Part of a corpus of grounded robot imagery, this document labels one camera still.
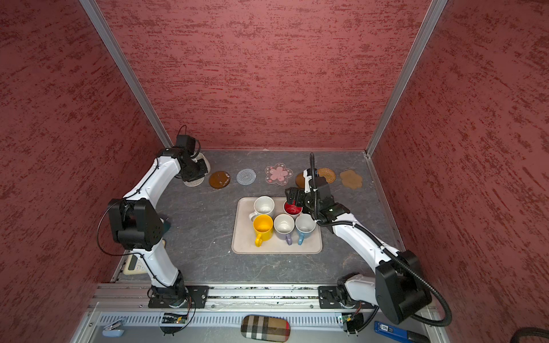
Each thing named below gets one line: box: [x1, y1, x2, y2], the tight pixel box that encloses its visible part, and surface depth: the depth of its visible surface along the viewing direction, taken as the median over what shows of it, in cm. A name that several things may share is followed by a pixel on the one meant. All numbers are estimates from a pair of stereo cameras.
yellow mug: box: [253, 214, 274, 248], surface depth 86 cm
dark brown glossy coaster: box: [208, 170, 231, 189], surface depth 109 cm
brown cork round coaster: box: [295, 172, 306, 189], surface depth 109 cm
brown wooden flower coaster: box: [339, 169, 363, 190], surface depth 112 cm
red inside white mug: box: [283, 199, 304, 221], surface depth 92 cm
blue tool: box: [373, 320, 412, 343], surface depth 67 cm
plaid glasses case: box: [240, 314, 291, 343], surface depth 67 cm
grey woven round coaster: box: [235, 168, 257, 186], surface depth 112 cm
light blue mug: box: [294, 213, 316, 246], surface depth 85 cm
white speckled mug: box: [248, 195, 276, 222], surface depth 91 cm
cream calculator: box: [122, 254, 147, 276], surface depth 81 cm
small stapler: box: [102, 317, 125, 338], surface depth 68 cm
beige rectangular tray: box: [230, 196, 324, 255], surface depth 89 cm
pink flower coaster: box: [264, 162, 294, 186], surface depth 113 cm
